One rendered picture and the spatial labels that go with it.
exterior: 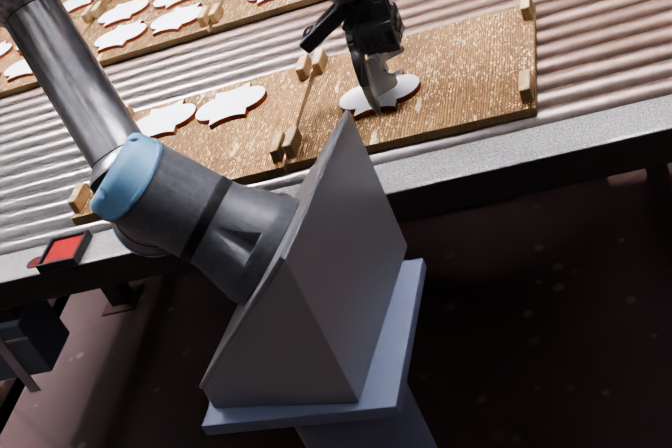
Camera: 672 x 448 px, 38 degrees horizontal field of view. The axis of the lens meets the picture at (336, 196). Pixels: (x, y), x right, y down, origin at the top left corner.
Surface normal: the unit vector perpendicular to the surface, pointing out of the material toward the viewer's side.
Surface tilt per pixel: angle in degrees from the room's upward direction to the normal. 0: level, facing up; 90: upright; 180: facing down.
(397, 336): 0
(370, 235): 90
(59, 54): 54
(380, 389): 0
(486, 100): 0
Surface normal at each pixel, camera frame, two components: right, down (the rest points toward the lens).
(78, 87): 0.09, -0.12
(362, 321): 0.90, -0.13
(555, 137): -0.36, -0.77
